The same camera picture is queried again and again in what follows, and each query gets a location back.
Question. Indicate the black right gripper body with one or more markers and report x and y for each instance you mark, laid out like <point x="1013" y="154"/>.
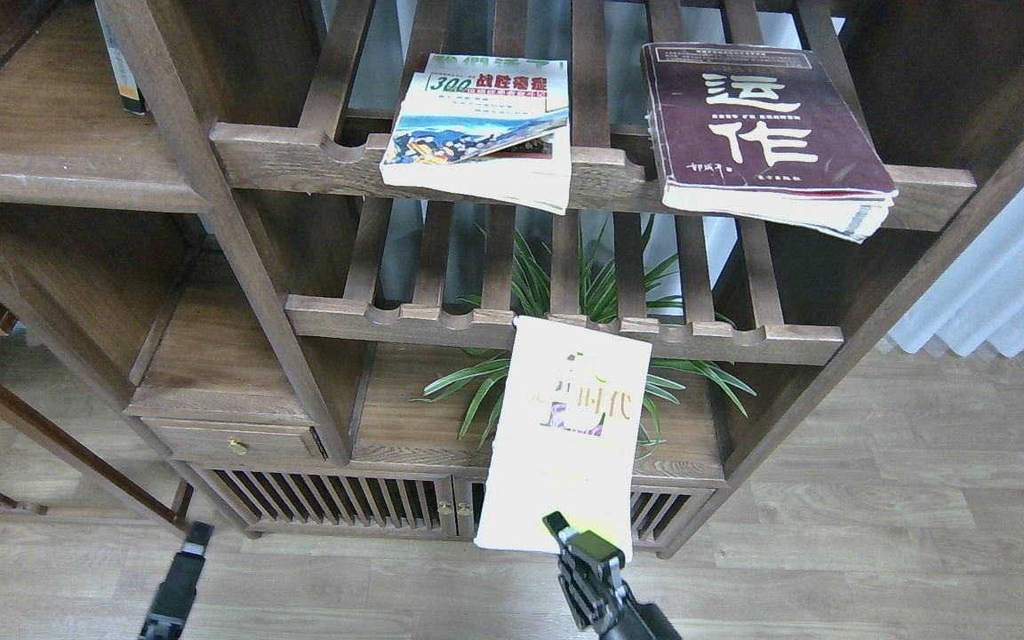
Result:
<point x="634" y="621"/>

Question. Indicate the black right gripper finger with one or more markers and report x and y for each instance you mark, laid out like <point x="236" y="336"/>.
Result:
<point x="589" y="573"/>

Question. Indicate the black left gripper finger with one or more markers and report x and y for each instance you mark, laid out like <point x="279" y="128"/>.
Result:
<point x="174" y="598"/>

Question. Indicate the yellow green book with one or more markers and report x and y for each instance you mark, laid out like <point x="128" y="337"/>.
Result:
<point x="566" y="437"/>

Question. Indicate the upright book on shelf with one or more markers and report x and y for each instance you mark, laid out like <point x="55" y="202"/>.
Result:
<point x="128" y="88"/>

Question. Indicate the brass drawer knob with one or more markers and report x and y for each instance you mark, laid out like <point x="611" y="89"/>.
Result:
<point x="237" y="447"/>

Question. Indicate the green spider plant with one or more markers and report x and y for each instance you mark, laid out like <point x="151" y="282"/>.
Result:
<point x="600" y="299"/>

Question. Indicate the dark wooden bookshelf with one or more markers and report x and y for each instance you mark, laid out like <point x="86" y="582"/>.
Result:
<point x="232" y="265"/>

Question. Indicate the white blue 300 book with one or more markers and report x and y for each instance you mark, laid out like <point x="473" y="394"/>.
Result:
<point x="488" y="127"/>

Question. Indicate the maroon book white characters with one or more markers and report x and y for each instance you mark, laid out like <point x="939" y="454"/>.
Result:
<point x="758" y="131"/>

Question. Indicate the white curtain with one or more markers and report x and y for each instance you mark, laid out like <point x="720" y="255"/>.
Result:
<point x="979" y="300"/>

